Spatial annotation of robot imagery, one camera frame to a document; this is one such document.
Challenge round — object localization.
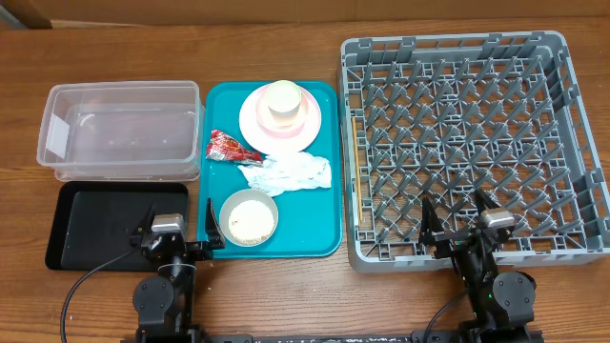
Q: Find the grey bowl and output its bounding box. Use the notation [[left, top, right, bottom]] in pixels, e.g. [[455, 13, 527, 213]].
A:
[[219, 189, 278, 248]]

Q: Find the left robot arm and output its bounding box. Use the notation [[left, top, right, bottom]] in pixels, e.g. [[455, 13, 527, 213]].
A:
[[130, 200, 225, 342]]

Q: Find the white napkin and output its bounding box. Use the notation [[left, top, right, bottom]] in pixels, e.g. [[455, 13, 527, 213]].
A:
[[238, 151, 332, 197]]

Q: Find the clear plastic waste bin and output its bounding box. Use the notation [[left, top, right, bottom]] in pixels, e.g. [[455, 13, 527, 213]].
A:
[[36, 80, 205, 182]]

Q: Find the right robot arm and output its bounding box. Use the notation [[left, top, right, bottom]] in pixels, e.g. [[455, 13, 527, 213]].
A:
[[419, 189, 543, 342]]

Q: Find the red snack wrapper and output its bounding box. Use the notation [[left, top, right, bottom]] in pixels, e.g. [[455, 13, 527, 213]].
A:
[[206, 130, 263, 165]]

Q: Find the pink bowl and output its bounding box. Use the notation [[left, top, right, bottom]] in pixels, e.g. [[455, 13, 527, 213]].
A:
[[255, 89, 309, 136]]

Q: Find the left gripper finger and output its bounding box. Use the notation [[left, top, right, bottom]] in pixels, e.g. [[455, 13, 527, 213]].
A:
[[129, 205, 155, 246], [205, 198, 225, 250]]

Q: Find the white rice pile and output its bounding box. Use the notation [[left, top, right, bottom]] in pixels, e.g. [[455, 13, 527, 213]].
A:
[[228, 200, 275, 246]]

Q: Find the wooden chopstick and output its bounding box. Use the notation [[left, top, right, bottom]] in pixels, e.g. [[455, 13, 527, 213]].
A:
[[351, 117, 363, 225]]

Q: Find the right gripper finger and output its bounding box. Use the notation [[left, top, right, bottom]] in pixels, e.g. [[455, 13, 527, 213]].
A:
[[418, 196, 444, 246], [474, 188, 499, 213]]

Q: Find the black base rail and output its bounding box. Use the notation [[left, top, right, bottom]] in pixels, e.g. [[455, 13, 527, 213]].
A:
[[204, 330, 544, 343]]

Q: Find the grey dishwasher rack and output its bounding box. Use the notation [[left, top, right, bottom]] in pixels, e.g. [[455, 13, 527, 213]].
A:
[[339, 30, 609, 272]]

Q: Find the pale green cup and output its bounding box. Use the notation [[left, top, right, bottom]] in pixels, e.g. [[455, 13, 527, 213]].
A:
[[265, 80, 302, 127]]

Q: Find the white round plate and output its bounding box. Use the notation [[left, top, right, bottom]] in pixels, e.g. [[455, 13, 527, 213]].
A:
[[238, 84, 321, 154]]

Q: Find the black plastic tray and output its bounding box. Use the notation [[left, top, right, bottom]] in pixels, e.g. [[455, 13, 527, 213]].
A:
[[45, 181, 189, 271]]

